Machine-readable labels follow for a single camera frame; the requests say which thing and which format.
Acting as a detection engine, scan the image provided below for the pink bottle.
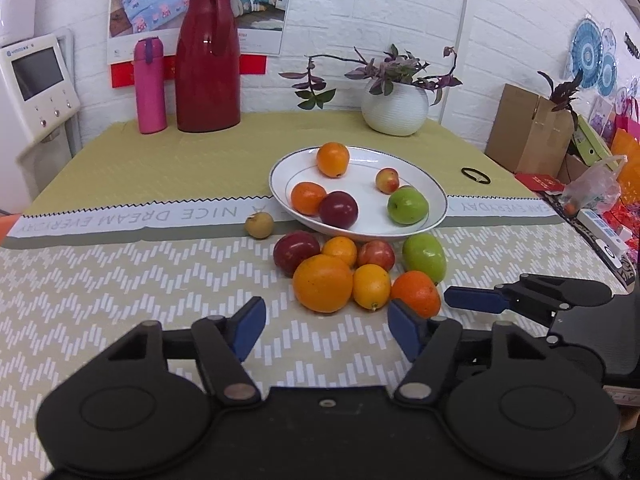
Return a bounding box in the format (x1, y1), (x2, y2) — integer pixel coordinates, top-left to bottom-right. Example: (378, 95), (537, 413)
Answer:
(132, 36), (168, 135)

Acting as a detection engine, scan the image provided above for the dark purple plant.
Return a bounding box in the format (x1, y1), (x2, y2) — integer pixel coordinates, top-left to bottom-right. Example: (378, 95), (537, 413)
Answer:
(537, 69), (584, 114)

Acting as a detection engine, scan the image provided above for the small tan round fruit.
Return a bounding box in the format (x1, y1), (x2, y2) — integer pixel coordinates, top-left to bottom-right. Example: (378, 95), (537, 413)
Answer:
(244, 212), (275, 239)

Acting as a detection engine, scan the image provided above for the green apple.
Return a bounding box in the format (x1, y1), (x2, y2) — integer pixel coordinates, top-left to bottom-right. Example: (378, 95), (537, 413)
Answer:
(402, 233), (447, 286)
(387, 186), (430, 225)

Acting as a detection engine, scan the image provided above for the red envelope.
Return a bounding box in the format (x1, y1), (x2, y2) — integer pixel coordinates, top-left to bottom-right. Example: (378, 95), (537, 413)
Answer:
(514, 172), (569, 195)

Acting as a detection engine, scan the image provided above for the dark red plum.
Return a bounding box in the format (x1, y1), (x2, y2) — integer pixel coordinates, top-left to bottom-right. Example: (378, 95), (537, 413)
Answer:
(273, 231), (321, 278)
(319, 191), (360, 230)

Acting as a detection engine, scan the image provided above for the medium blue round paper fan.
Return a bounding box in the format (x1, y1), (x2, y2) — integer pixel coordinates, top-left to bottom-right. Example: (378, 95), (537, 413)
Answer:
(597, 52), (619, 97)

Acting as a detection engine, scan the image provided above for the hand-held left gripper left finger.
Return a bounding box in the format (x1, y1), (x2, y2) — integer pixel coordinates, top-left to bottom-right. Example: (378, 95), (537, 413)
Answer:
(102, 296), (268, 408)

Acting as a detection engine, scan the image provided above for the small tangerine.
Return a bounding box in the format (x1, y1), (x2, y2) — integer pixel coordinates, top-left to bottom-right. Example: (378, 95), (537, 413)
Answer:
(321, 236), (359, 267)

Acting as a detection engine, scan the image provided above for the white appliance with screen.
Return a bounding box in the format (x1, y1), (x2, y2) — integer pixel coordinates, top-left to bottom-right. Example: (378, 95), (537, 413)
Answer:
(0, 32), (84, 202)

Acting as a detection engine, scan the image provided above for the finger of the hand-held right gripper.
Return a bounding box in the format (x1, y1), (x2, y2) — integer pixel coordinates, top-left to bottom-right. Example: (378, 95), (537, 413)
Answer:
(444, 274), (614, 327)

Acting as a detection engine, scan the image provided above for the large orange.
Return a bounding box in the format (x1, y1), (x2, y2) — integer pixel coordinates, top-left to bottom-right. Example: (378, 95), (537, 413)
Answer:
(292, 254), (355, 314)

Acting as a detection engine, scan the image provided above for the white remote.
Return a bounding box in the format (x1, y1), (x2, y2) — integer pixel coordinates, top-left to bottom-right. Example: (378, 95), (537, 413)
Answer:
(595, 242), (626, 271)

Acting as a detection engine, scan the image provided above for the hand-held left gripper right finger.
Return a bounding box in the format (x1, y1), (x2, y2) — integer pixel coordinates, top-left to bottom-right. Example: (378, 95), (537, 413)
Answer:
(387, 298), (549, 405)

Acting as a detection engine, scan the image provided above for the red thermos jug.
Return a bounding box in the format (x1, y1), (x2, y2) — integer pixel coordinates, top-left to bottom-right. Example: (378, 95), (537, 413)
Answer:
(174, 0), (243, 134)

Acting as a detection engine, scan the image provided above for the orange gift bag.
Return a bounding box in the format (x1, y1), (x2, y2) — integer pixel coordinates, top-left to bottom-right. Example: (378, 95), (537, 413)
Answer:
(611, 127), (640, 172)

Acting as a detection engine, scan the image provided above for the white power strip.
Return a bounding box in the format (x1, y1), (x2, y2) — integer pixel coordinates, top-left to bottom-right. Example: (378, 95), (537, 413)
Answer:
(577, 208), (632, 257)

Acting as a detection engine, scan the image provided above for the wall poster with bedding photos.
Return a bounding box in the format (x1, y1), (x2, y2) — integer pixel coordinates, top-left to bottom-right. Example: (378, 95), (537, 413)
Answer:
(107, 0), (299, 89)

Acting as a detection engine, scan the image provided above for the cardboard box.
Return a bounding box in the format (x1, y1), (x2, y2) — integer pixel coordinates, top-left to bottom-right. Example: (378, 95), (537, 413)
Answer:
(484, 83), (577, 176)

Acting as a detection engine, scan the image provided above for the potted purple plant white pot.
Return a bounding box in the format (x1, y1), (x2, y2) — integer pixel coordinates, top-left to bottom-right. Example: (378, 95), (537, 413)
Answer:
(278, 44), (464, 137)

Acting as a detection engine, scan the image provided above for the green box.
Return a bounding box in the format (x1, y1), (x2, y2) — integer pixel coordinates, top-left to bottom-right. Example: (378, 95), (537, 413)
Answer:
(569, 114), (614, 166)

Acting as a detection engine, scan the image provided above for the clear plastic bag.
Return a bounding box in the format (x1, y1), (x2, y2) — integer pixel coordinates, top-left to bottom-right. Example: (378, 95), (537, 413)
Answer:
(559, 154), (629, 219)

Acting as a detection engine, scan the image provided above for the white plate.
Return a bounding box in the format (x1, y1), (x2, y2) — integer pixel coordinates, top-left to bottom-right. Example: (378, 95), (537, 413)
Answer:
(268, 145), (449, 243)

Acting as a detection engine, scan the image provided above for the yellow-orange citrus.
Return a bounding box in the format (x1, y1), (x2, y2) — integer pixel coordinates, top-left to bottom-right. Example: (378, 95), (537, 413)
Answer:
(352, 264), (392, 311)

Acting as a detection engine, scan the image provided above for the chevron patterned tablecloth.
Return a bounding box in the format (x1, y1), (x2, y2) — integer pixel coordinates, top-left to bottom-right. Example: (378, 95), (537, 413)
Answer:
(0, 110), (640, 463)

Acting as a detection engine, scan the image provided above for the small wall picture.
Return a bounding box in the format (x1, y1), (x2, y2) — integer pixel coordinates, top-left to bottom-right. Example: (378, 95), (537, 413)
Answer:
(589, 96), (615, 137)

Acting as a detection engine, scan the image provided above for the small red-yellow apple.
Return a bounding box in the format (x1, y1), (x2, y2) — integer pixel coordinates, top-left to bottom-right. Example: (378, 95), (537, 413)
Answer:
(375, 168), (401, 195)

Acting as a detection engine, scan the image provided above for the red apple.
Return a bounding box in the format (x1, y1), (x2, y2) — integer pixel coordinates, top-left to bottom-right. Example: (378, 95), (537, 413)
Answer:
(356, 240), (396, 272)

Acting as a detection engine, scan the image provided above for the large blue round paper fan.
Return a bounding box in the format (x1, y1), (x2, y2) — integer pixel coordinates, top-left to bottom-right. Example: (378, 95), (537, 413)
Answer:
(569, 18), (604, 86)

